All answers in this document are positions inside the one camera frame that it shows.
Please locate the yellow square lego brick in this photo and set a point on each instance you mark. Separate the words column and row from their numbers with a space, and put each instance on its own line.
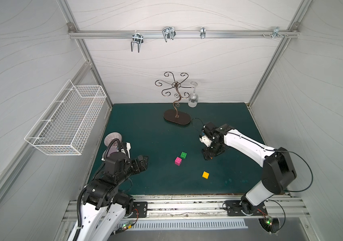
column 205, row 175

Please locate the aluminium rail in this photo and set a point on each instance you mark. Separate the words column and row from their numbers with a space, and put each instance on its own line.
column 180, row 34
column 212, row 206

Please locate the green square lego brick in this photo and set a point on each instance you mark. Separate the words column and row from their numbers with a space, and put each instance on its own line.
column 183, row 155

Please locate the white slotted cable duct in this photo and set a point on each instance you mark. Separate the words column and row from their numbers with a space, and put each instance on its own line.
column 206, row 224

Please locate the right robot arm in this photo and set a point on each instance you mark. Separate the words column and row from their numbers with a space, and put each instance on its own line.
column 278, row 170

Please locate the magenta lego brick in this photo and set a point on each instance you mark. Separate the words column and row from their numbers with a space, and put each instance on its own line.
column 178, row 161

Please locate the pink ribbed glass lower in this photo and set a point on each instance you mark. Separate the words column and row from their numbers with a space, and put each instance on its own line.
column 105, row 154

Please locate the bronze scroll glass stand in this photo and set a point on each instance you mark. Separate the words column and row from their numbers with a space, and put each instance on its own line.
column 174, row 115

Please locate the white wire basket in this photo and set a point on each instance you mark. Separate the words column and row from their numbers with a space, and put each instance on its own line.
column 65, row 126

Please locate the aluminium top rail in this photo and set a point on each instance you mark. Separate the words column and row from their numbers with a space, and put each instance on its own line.
column 180, row 34

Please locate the metal double hook middle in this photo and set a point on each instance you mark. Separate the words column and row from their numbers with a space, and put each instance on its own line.
column 168, row 33

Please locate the metal double hook left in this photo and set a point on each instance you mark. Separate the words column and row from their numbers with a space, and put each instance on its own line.
column 137, row 40

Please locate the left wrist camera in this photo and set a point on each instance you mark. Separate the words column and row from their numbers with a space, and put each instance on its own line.
column 126, row 149

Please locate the small metal clip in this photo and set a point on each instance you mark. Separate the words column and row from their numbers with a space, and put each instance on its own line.
column 202, row 32

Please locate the clear hanging wine glass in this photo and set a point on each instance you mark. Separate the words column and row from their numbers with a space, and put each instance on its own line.
column 193, row 98

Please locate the metal bracket right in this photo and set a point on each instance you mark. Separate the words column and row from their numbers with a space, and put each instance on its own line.
column 276, row 34

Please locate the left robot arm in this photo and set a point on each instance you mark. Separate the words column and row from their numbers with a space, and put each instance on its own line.
column 102, row 208

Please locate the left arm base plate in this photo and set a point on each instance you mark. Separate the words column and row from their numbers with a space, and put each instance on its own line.
column 139, row 209

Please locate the metal double hook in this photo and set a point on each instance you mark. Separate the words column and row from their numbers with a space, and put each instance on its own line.
column 168, row 33
column 137, row 40

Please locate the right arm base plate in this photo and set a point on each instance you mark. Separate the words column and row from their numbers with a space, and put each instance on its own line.
column 234, row 208

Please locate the round black floor port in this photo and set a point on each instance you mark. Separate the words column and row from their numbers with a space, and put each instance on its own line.
column 270, row 225

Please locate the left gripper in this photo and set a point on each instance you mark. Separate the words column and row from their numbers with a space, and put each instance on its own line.
column 141, row 164

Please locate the aluminium front rail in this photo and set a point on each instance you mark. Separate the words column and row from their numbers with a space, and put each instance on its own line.
column 212, row 206

